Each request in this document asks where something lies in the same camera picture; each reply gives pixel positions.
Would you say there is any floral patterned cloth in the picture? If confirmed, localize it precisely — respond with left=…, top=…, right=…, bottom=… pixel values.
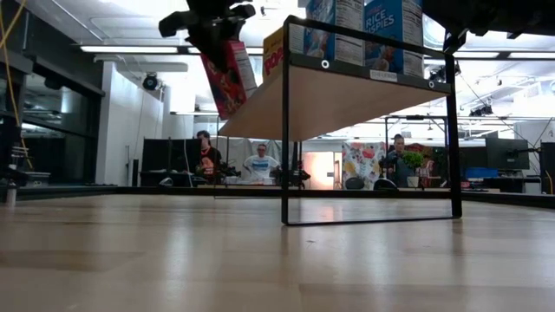
left=341, top=140, right=388, bottom=191

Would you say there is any dark screen panel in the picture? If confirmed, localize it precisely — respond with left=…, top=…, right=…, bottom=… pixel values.
left=141, top=138, right=203, bottom=188

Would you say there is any yellow Corn Pops box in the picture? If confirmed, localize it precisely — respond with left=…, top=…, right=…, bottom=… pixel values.
left=262, top=24, right=292, bottom=82

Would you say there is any person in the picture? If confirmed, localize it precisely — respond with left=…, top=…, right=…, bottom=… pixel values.
left=387, top=133, right=418, bottom=189
left=242, top=143, right=281, bottom=185
left=195, top=129, right=224, bottom=184

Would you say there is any red cereal box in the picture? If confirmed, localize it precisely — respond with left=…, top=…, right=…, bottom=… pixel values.
left=199, top=39, right=258, bottom=121

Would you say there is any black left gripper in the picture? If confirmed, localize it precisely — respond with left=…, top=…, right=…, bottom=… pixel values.
left=158, top=0, right=258, bottom=73

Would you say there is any blue Rice Krispies box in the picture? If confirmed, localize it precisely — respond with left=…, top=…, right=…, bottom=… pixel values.
left=302, top=0, right=366, bottom=67
left=363, top=0, right=425, bottom=79

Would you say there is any blue bin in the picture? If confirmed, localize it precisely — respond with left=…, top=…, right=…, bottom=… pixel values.
left=464, top=167, right=499, bottom=179

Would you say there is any black table frame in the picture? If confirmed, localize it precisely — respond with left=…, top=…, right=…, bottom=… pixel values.
left=0, top=184, right=555, bottom=210

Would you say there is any yellow cable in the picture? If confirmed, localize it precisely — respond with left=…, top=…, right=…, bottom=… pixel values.
left=0, top=0, right=34, bottom=171

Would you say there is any black computer monitor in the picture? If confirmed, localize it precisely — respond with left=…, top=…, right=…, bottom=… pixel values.
left=539, top=141, right=555, bottom=195
left=485, top=137, right=531, bottom=171

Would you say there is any green potted plant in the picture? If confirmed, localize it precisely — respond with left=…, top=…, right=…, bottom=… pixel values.
left=402, top=150, right=427, bottom=189

